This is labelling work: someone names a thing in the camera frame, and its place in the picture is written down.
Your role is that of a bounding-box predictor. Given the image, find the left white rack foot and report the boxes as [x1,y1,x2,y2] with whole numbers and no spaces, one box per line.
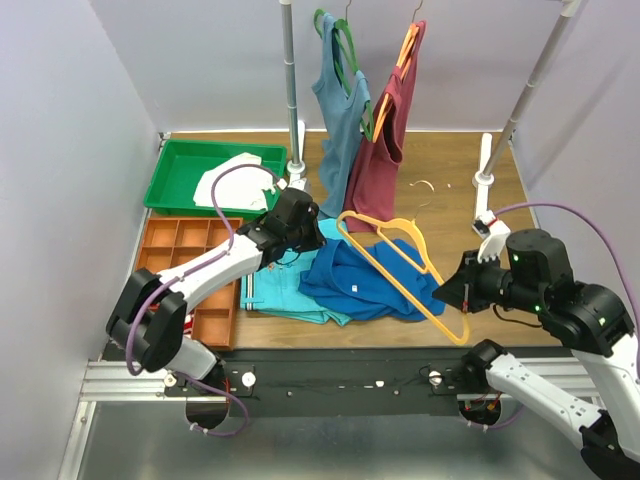
[286,120,311,194]

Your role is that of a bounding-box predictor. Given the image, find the aluminium frame rail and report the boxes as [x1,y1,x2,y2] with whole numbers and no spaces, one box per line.
[60,361,590,479]

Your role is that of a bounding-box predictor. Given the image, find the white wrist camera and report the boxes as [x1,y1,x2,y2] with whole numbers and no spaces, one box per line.
[274,178,307,192]
[472,210,511,263]

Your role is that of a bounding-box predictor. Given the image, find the turquoise folded shorts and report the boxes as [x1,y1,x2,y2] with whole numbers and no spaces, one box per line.
[240,219,367,326]

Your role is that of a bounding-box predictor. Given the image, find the metal rack pole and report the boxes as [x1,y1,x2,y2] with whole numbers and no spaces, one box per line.
[278,0,307,174]
[478,0,581,180]

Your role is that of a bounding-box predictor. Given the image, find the maroon hanging tank top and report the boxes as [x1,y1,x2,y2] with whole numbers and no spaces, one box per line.
[343,20,427,221]

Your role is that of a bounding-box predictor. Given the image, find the right white rack foot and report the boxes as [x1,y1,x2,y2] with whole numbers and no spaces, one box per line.
[472,133,494,220]

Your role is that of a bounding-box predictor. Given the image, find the blue tank top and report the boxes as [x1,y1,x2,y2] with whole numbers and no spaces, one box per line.
[298,238,446,322]

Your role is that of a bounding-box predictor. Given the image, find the green hanger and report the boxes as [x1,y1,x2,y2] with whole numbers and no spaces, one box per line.
[312,8,373,148]

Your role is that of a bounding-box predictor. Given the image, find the white garment in tray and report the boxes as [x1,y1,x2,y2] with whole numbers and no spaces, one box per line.
[193,152,275,211]

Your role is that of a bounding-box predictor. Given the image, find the grey-blue hanging tank top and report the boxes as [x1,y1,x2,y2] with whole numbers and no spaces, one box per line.
[312,9,373,219]

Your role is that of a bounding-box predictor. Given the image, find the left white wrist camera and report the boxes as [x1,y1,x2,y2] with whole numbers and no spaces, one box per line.
[274,178,307,192]

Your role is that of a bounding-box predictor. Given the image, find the green plastic tray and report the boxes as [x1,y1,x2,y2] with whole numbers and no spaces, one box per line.
[144,140,287,217]

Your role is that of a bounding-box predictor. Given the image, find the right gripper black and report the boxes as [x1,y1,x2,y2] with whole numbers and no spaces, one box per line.
[432,247,544,311]

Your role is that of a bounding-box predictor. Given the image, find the yellow wooden hanger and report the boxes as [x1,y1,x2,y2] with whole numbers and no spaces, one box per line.
[336,179,471,346]

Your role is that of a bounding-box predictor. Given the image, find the left metal rack pole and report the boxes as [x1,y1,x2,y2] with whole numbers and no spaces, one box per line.
[278,0,307,174]

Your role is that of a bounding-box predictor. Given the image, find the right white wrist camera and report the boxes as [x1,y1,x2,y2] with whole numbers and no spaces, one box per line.
[472,210,511,263]

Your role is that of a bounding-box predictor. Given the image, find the right metal rack pole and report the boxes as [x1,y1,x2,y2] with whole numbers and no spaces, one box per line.
[478,0,581,180]

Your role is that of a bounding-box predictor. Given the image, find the orange hanger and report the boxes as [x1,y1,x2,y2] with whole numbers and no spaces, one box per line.
[372,1,425,142]

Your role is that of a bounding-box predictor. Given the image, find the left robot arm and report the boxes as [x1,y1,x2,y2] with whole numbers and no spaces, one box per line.
[106,187,326,395]

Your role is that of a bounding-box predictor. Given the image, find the orange compartment organizer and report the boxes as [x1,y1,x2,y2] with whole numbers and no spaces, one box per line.
[135,216,240,351]

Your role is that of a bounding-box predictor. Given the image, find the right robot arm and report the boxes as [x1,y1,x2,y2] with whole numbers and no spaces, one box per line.
[433,229,639,479]

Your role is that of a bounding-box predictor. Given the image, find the red cloth in organizer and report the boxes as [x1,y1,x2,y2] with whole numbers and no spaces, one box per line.
[149,303,195,335]

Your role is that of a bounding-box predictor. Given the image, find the white rack foot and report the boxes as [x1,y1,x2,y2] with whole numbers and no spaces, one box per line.
[472,133,494,220]
[286,120,311,194]

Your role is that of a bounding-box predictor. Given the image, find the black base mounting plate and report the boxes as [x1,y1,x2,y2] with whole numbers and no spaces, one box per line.
[102,344,576,419]

